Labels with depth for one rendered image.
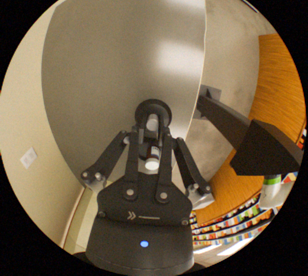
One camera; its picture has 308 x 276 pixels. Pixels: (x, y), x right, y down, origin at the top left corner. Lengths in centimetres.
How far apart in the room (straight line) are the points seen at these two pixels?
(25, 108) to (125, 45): 55
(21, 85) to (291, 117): 239
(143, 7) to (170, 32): 13
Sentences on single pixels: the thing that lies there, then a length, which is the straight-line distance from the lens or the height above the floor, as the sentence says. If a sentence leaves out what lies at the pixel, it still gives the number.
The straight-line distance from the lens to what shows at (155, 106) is 22.
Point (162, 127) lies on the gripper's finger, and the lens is 17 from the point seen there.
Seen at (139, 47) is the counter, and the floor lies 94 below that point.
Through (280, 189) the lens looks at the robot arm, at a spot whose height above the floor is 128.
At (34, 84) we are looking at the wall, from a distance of 65.
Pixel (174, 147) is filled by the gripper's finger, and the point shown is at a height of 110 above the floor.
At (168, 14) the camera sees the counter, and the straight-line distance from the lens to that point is 35.
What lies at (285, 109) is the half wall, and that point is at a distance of 186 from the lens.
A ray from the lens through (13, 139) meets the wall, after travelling 63.
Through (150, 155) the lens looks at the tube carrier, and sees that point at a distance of 27.
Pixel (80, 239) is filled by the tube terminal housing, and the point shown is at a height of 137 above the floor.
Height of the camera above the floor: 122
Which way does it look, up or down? 63 degrees down
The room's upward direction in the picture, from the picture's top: 175 degrees counter-clockwise
